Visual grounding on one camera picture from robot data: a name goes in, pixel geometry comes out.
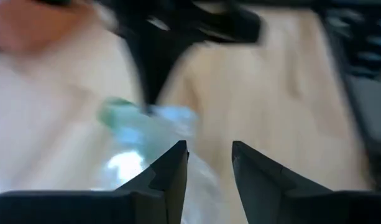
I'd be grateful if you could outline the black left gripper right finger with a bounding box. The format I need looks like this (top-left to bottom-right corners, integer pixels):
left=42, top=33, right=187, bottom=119
left=231, top=140, right=381, bottom=224

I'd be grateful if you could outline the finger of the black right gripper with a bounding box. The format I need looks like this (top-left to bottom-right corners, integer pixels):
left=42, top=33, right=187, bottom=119
left=126, top=34, right=154, bottom=105
left=151, top=40, right=191, bottom=104

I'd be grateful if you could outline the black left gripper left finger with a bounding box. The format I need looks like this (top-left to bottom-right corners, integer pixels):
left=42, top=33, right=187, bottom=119
left=0, top=139, right=190, bottom=224

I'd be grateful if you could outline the green elastic bandage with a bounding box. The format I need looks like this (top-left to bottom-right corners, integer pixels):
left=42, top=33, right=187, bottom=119
left=96, top=96, right=150, bottom=133

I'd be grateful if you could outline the clear plastic bag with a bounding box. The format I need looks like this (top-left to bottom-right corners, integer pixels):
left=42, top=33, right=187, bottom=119
left=93, top=96, right=230, bottom=224

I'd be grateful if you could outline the orange plastic basket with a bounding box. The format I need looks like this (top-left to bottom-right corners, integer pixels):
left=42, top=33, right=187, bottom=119
left=0, top=0, right=96, bottom=58

